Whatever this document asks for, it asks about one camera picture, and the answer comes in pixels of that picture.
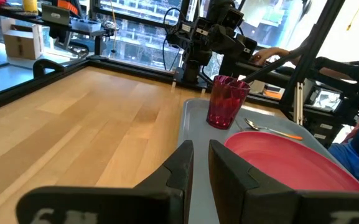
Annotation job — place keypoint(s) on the red faceted plastic cup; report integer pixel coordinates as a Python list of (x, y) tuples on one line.
[(227, 102)]

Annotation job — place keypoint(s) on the black equipment box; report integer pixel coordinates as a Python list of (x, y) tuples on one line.
[(328, 119)]

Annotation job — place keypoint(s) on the pink plastic plate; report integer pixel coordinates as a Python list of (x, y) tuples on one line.
[(291, 161)]

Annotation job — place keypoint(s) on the person's hand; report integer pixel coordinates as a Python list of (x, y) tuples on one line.
[(269, 53)]

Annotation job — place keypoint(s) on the light blue plastic tray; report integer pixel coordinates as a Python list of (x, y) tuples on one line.
[(198, 130)]

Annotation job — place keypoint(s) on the small display screen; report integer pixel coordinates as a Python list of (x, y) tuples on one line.
[(325, 99)]

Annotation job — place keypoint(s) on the black desk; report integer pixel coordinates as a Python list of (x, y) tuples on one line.
[(98, 45)]

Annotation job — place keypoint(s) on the yellow cup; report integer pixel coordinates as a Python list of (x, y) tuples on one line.
[(30, 5)]

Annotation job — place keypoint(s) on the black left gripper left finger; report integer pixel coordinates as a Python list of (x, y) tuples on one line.
[(166, 199)]

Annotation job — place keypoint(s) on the black diagonal frame brace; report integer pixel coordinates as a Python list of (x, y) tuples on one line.
[(269, 70)]

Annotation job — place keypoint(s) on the person's forearm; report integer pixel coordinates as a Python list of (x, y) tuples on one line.
[(338, 74)]

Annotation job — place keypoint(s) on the silver laptop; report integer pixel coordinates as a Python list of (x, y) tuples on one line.
[(55, 15)]

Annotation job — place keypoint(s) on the cardboard box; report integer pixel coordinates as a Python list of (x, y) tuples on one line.
[(20, 43)]

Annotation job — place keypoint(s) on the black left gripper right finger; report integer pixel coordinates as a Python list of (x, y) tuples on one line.
[(244, 199)]

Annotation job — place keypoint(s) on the silver metal spoon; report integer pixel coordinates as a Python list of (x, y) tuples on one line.
[(252, 124)]

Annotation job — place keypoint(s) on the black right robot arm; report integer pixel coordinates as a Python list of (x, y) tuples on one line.
[(194, 46)]

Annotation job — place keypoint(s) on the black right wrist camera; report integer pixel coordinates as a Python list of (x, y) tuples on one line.
[(235, 18)]

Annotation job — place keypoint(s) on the silver aluminium bracket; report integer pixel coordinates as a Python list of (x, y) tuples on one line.
[(298, 102)]

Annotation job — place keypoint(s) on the white container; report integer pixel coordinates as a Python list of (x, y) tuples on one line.
[(86, 25)]

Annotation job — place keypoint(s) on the black aluminium frame post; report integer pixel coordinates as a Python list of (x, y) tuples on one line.
[(316, 40)]

